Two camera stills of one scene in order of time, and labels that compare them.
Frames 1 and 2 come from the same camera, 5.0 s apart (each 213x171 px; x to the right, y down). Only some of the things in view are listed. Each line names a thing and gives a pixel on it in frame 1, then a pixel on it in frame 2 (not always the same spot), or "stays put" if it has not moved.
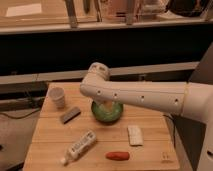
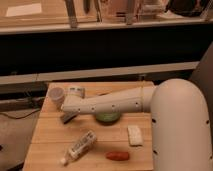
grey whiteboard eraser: [70, 115] stays put
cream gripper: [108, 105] -> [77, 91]
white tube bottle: [76, 149] stays put
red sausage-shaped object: [118, 155] stays put
